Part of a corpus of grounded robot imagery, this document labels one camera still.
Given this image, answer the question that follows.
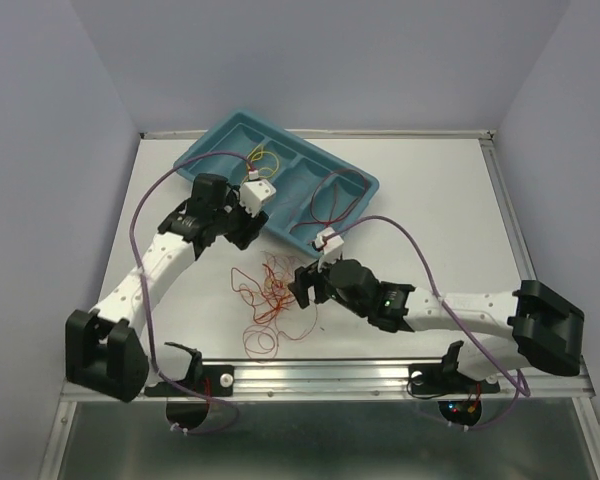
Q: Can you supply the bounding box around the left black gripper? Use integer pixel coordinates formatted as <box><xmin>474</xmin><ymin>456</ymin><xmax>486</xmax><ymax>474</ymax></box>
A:
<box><xmin>213</xmin><ymin>185</ymin><xmax>269</xmax><ymax>250</ymax></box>

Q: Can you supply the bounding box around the red yellow wire bundle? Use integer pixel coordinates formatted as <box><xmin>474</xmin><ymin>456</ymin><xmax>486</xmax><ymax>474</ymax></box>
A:
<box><xmin>229</xmin><ymin>249</ymin><xmax>326</xmax><ymax>359</ymax></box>

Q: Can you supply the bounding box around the separated yellow wire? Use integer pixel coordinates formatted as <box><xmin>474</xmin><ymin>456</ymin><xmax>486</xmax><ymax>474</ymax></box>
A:
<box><xmin>239</xmin><ymin>144</ymin><xmax>284</xmax><ymax>186</ymax></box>

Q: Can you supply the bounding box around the separated red wire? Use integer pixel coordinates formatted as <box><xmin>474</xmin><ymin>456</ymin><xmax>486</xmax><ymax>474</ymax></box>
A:
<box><xmin>289</xmin><ymin>169</ymin><xmax>374</xmax><ymax>241</ymax></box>

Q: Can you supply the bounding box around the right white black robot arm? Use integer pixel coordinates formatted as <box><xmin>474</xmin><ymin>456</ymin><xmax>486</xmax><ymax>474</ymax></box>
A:
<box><xmin>288</xmin><ymin>259</ymin><xmax>584</xmax><ymax>390</ymax></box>

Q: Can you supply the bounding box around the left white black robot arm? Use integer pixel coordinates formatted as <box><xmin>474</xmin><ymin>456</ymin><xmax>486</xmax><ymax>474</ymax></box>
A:
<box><xmin>65</xmin><ymin>170</ymin><xmax>276</xmax><ymax>402</ymax></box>

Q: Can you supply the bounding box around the teal plastic compartment tray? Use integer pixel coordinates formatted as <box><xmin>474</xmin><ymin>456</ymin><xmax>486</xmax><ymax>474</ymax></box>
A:
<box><xmin>174</xmin><ymin>110</ymin><xmax>379</xmax><ymax>257</ymax></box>

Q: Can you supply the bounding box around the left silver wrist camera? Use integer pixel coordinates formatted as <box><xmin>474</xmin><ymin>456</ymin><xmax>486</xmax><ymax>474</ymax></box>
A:
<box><xmin>239</xmin><ymin>179</ymin><xmax>276</xmax><ymax>217</ymax></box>

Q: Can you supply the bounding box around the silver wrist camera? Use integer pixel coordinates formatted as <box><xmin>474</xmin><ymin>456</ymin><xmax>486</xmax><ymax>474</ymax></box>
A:
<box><xmin>312</xmin><ymin>227</ymin><xmax>344</xmax><ymax>271</ymax></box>
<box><xmin>239</xmin><ymin>179</ymin><xmax>276</xmax><ymax>217</ymax></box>

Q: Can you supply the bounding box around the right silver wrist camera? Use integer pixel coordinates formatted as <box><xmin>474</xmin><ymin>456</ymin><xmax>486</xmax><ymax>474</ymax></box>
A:
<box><xmin>312</xmin><ymin>227</ymin><xmax>344</xmax><ymax>271</ymax></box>

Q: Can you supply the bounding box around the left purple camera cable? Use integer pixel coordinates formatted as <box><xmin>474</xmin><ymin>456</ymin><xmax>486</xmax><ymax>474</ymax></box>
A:
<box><xmin>129</xmin><ymin>151</ymin><xmax>259</xmax><ymax>435</ymax></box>

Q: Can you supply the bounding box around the aluminium front mounting rail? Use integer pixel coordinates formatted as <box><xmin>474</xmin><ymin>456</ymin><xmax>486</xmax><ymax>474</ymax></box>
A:
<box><xmin>62</xmin><ymin>357</ymin><xmax>596</xmax><ymax>401</ymax></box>

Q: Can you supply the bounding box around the aluminium table edge frame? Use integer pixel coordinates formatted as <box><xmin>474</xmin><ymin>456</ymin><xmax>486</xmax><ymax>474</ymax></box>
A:
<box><xmin>138</xmin><ymin>128</ymin><xmax>551</xmax><ymax>321</ymax></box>

